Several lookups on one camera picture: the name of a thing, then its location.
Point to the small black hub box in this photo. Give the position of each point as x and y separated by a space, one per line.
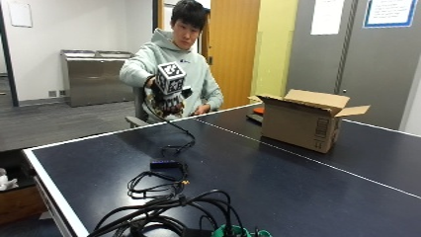
164 164

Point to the grey chair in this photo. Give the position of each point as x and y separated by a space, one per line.
138 112

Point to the black flat object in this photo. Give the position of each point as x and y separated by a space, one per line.
255 118

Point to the white wall board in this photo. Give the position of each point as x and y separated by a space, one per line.
20 13

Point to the blue framed notice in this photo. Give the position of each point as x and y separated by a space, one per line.
391 12

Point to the stainless steel waste bin unit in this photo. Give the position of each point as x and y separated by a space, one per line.
94 77

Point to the person in pale green hoodie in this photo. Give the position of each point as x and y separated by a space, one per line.
167 52

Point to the green plastic object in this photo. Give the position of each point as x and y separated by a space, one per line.
239 231

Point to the brown wooden bench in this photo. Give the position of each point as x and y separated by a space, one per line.
20 204

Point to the wooden door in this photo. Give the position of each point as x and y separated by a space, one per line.
232 49

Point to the orange flat object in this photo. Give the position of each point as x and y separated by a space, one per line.
259 110

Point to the white crumpled object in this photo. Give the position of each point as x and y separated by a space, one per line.
6 182

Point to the white cube with black markers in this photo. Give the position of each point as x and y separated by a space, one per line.
171 78

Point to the white paper sheet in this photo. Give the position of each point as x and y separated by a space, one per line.
328 16

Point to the open brown cardboard box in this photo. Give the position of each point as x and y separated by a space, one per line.
307 123

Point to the wall socket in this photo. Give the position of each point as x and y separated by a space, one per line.
52 93
63 92

